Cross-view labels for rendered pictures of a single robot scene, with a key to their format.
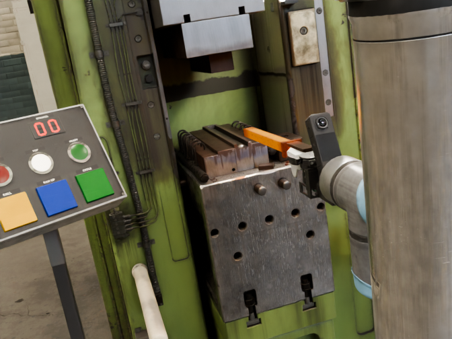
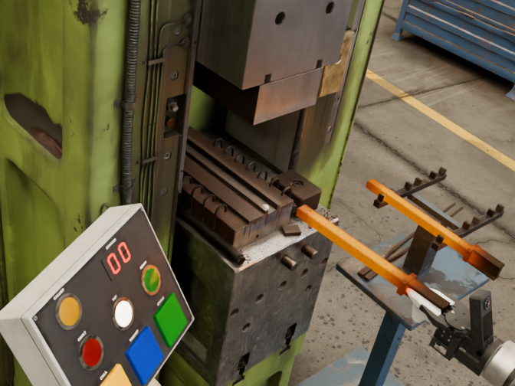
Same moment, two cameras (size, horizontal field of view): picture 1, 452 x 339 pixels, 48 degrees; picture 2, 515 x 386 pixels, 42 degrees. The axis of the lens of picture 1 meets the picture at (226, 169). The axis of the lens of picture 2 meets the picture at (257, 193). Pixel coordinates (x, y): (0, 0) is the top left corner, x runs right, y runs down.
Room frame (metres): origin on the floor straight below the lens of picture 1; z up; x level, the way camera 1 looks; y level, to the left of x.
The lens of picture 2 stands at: (0.43, 0.77, 1.98)
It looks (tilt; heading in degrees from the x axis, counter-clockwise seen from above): 35 degrees down; 324
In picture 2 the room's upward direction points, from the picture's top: 11 degrees clockwise
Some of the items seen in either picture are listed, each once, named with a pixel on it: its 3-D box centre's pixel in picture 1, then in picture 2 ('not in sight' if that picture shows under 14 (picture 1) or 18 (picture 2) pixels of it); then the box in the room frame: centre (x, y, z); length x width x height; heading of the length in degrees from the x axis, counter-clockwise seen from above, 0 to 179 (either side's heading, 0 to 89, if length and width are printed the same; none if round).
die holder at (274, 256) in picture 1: (244, 214); (211, 248); (1.71, -0.04, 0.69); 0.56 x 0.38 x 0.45; 13
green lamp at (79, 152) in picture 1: (79, 152); (151, 279); (1.27, 0.36, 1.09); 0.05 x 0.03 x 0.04; 103
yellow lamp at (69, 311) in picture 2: not in sight; (68, 311); (1.18, 0.54, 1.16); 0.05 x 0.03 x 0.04; 103
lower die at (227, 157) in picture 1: (218, 146); (209, 181); (1.69, 0.01, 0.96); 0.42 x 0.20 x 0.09; 13
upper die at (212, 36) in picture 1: (201, 38); (226, 57); (1.69, 0.01, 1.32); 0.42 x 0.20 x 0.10; 13
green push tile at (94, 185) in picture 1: (94, 185); (168, 319); (1.24, 0.33, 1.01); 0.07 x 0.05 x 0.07; 128
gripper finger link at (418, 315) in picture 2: (294, 163); (419, 310); (1.05, -0.15, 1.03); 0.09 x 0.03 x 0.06; 17
